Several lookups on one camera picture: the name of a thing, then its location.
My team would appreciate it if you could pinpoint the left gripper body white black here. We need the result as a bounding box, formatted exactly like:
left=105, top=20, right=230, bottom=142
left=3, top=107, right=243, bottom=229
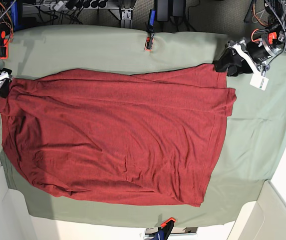
left=227, top=37, right=283, bottom=91

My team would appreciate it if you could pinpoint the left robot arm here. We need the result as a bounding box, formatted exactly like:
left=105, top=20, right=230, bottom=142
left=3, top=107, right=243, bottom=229
left=214, top=0, right=286, bottom=91

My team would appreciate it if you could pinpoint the orange black clamp far-left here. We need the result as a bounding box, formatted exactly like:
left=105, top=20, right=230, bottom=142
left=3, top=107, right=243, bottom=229
left=0, top=30, right=8, bottom=60

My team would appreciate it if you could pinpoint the white bin left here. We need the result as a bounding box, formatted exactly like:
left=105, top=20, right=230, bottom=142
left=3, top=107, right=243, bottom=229
left=0, top=165, right=37, bottom=240

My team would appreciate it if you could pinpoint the orange black clamp near edge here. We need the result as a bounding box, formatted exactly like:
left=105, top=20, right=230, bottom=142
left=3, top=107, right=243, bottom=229
left=153, top=217, right=176, bottom=240

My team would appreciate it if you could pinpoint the aluminium frame bracket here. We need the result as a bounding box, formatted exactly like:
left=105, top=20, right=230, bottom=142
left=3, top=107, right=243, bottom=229
left=109, top=0, right=137, bottom=29

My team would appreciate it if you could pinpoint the blue clamp handle top-left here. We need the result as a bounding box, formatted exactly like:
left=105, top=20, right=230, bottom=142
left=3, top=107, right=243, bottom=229
left=10, top=1, right=20, bottom=32

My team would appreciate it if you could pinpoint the green table cloth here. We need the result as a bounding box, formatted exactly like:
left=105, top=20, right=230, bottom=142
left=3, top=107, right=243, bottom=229
left=0, top=25, right=286, bottom=228

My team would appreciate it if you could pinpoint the red long-sleeve T-shirt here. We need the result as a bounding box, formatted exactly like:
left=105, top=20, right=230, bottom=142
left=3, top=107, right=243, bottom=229
left=0, top=64, right=237, bottom=207

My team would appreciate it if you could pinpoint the black power adapter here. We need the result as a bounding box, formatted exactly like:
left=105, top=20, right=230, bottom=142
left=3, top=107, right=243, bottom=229
left=154, top=0, right=186, bottom=22

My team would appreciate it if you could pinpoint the blue handled clamp top centre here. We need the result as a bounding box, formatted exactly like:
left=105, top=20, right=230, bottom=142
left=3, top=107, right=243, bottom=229
left=144, top=9, right=156, bottom=51

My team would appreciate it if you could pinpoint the white bin right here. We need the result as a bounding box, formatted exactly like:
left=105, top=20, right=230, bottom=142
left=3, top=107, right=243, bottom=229
left=228, top=180, right=286, bottom=240

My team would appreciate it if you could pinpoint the white bin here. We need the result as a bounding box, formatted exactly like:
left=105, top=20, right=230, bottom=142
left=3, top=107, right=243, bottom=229
left=228, top=180, right=286, bottom=240
left=0, top=165, right=37, bottom=240

